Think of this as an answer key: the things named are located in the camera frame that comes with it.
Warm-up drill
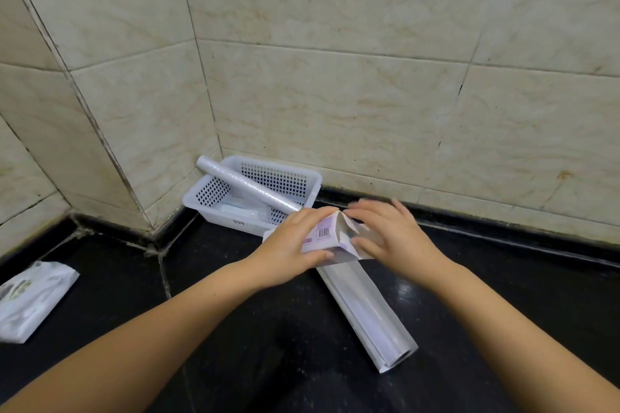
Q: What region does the person's right hand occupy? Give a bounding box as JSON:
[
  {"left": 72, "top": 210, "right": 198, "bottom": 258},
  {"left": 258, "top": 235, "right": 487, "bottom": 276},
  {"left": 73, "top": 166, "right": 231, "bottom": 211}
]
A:
[{"left": 344, "top": 198, "right": 454, "bottom": 291}]

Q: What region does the person's left hand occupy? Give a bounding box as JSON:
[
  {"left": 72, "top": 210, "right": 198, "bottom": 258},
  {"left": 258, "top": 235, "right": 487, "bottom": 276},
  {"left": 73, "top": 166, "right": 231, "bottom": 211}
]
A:
[{"left": 251, "top": 206, "right": 338, "bottom": 290}]

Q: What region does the purple and white carton box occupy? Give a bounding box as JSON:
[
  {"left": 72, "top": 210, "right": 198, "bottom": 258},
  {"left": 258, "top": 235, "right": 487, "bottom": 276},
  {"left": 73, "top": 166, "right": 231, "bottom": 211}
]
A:
[{"left": 262, "top": 211, "right": 375, "bottom": 268}]

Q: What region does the person's left forearm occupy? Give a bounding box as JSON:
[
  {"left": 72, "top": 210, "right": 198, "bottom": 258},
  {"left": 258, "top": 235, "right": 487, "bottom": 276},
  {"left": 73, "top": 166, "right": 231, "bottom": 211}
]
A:
[{"left": 0, "top": 254, "right": 264, "bottom": 413}]

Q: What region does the person's right forearm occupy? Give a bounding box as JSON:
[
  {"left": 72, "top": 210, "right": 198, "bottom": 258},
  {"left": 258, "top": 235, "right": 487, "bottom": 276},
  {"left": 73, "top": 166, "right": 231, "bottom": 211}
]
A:
[{"left": 426, "top": 262, "right": 620, "bottom": 413}]

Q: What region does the plastic wrap roll with paper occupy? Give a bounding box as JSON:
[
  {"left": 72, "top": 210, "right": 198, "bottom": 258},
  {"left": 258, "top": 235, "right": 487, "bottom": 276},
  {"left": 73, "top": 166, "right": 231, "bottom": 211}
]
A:
[{"left": 315, "top": 260, "right": 419, "bottom": 374}]

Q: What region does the clear plastic packet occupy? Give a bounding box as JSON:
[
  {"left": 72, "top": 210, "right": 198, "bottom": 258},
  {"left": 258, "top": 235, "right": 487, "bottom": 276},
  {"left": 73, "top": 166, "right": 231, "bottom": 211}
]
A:
[{"left": 216, "top": 201, "right": 273, "bottom": 226}]

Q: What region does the white perforated plastic basket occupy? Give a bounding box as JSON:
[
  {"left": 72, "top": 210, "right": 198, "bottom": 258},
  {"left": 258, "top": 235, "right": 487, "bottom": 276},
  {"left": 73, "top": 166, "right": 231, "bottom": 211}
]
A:
[{"left": 181, "top": 154, "right": 323, "bottom": 237}]

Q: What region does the clear plastic film roll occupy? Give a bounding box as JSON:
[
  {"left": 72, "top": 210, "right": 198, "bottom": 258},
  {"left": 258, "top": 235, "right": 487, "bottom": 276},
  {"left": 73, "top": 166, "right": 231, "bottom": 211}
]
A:
[{"left": 196, "top": 155, "right": 307, "bottom": 215}]

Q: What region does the white printed plastic packet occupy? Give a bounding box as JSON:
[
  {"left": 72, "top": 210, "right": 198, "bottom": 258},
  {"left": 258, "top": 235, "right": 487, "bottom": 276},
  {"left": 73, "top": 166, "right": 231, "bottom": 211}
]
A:
[{"left": 0, "top": 261, "right": 80, "bottom": 345}]

